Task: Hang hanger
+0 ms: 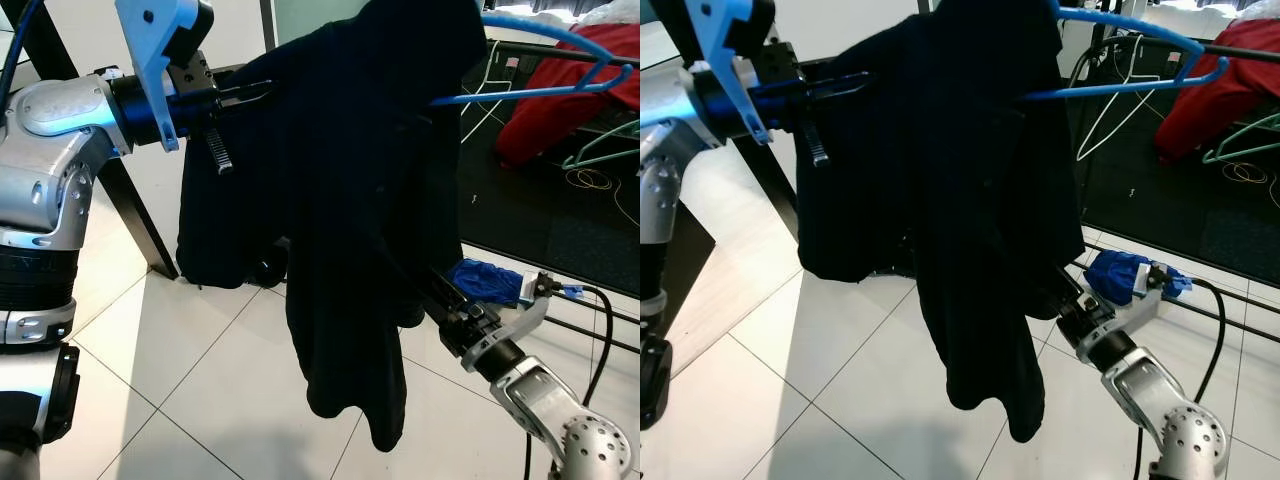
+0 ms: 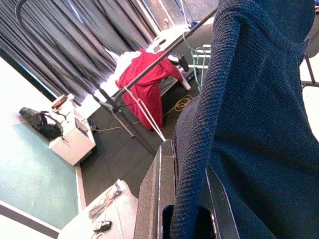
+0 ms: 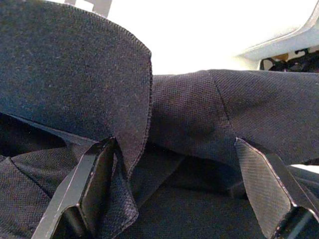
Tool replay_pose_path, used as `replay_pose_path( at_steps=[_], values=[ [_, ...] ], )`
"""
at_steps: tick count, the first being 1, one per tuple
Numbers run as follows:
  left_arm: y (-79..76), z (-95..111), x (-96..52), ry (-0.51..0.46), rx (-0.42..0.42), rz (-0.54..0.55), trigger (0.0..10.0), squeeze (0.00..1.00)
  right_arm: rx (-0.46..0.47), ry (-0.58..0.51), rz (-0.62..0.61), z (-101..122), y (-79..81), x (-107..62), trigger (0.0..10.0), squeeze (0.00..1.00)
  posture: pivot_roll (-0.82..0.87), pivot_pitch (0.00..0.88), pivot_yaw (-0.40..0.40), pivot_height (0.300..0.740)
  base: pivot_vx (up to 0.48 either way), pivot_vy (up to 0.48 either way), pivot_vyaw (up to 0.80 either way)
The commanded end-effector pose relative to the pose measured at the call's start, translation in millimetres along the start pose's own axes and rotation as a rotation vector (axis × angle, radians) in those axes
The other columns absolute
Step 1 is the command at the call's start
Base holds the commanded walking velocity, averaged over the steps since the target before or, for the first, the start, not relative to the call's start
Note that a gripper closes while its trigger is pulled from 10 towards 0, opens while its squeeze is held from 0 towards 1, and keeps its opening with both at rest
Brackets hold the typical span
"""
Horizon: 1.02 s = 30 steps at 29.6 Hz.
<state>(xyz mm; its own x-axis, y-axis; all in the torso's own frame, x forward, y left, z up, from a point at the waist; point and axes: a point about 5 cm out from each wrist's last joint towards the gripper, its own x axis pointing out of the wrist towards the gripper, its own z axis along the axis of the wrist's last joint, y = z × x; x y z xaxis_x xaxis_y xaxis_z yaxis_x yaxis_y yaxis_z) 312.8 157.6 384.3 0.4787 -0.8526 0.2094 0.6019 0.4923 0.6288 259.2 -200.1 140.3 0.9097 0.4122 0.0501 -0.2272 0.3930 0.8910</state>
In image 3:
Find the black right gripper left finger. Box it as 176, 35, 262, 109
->
31, 136, 118, 239

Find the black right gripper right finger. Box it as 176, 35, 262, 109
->
234, 136, 319, 239

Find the dark navy garment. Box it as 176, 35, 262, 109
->
0, 0, 319, 239

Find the black bag with orange print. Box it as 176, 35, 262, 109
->
260, 47, 319, 73

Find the grey cushioned ottoman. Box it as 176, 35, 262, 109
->
234, 2, 319, 66

